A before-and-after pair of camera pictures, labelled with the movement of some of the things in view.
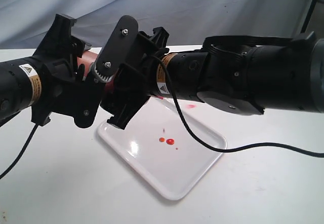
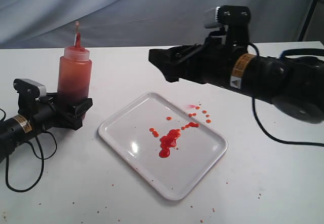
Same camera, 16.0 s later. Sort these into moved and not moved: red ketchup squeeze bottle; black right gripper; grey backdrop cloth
Moved: red ketchup squeeze bottle; black right gripper
Not moved: grey backdrop cloth
